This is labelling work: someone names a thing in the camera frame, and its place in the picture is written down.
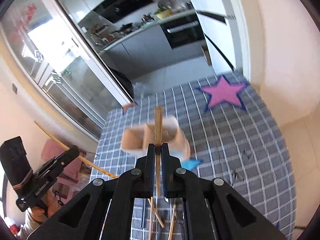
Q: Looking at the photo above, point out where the left hand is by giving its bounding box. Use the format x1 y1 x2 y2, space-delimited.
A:
25 191 61 224

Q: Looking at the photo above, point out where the pink toy house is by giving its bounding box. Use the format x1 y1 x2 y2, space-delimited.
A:
41 139 82 181

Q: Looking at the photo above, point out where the grey checked tablecloth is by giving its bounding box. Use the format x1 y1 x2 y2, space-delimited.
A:
94 76 296 239

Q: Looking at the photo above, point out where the beige plastic utensil holder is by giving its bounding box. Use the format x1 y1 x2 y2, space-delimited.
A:
120 115 191 161

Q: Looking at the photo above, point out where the cardboard box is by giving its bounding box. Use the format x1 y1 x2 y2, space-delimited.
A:
201 44 212 66

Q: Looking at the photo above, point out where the black built-in oven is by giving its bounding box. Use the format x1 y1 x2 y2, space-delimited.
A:
160 13 204 49

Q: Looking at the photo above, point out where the white refrigerator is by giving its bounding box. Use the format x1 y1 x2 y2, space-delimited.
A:
190 0 247 74

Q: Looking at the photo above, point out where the black range hood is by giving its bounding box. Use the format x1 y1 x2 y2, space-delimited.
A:
93 0 153 23

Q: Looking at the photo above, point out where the yellow bowl with greens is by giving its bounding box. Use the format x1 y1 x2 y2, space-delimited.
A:
154 8 173 20

